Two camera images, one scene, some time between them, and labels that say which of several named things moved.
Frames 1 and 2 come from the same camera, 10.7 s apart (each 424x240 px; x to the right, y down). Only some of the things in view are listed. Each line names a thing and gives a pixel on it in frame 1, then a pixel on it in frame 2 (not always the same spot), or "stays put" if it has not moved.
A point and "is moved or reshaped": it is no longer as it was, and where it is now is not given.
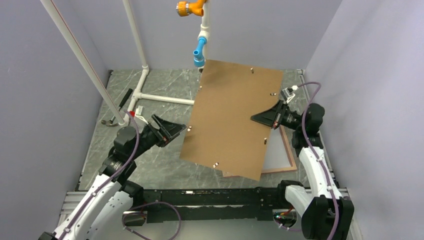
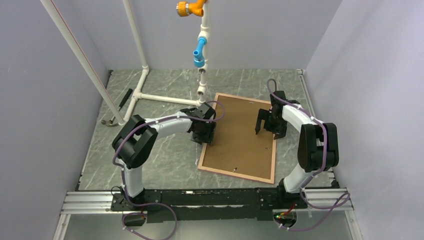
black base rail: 194,205 stays put
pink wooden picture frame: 278,156 → 237,150
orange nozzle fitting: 185,8 stays put
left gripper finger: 167,129 → 206,132
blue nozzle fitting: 198,58 stays put
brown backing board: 220,134 is moved or reshaped
